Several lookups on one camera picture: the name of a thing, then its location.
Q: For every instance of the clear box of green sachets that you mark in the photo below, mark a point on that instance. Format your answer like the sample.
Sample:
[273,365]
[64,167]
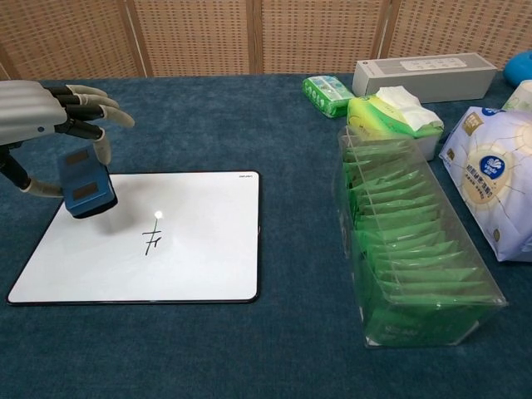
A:
[415,249]

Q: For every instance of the white paper cup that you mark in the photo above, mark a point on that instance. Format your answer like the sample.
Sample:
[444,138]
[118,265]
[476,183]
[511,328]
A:
[523,97]

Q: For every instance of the blue detergent bottle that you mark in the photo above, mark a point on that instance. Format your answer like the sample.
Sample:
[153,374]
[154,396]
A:
[521,68]

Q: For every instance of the yellow-green open tissue pack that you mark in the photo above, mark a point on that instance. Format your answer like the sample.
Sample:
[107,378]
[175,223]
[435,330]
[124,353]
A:
[374,116]

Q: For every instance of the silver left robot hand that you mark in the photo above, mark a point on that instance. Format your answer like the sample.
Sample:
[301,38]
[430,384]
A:
[29,108]

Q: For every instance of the white whiteboard with black rim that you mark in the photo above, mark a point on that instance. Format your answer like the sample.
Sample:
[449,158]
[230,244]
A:
[187,257]

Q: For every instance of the grey power strip box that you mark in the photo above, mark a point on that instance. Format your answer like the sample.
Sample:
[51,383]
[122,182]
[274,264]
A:
[436,83]

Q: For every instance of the lavender tissue pack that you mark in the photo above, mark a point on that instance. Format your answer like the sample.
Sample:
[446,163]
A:
[490,187]

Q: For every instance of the blue whiteboard eraser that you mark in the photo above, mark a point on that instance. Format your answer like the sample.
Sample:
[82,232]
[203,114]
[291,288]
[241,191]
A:
[85,183]

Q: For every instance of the woven wooden folding screen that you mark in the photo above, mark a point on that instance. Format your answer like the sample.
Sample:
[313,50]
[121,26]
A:
[199,37]

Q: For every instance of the green pocket tissue pack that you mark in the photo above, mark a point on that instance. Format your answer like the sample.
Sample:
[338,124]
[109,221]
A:
[324,93]

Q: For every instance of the teal table cloth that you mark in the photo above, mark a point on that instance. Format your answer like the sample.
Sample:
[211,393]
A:
[208,124]

